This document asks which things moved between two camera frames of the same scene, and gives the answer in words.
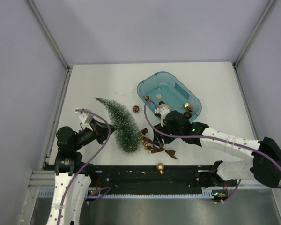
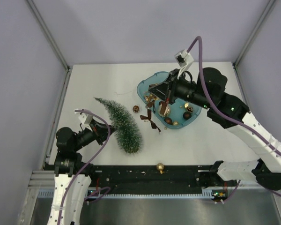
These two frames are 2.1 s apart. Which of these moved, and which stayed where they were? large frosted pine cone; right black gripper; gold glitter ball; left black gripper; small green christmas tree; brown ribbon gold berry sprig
Moved: brown ribbon gold berry sprig; right black gripper
Stayed: gold glitter ball; small green christmas tree; left black gripper; large frosted pine cone
